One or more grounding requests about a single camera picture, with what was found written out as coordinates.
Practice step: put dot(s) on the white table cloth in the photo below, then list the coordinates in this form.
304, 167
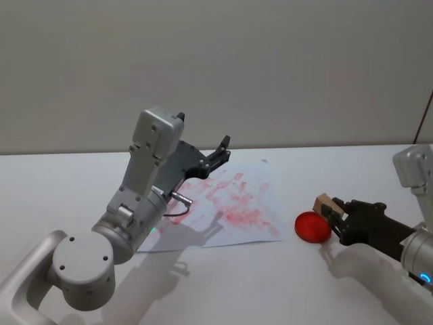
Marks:
236, 287

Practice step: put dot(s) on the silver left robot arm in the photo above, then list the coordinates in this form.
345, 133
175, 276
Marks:
81, 264

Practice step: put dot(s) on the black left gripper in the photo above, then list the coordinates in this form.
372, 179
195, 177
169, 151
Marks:
184, 159

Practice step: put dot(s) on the round red ink pad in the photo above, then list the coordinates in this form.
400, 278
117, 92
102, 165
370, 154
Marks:
311, 227

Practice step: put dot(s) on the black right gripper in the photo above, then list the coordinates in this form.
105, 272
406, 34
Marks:
372, 227

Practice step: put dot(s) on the small wooden stamp block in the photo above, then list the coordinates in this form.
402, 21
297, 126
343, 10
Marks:
323, 203

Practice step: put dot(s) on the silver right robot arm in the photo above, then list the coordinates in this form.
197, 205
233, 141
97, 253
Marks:
411, 166

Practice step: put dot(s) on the white paper with red marks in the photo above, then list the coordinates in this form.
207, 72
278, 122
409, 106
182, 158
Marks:
243, 189

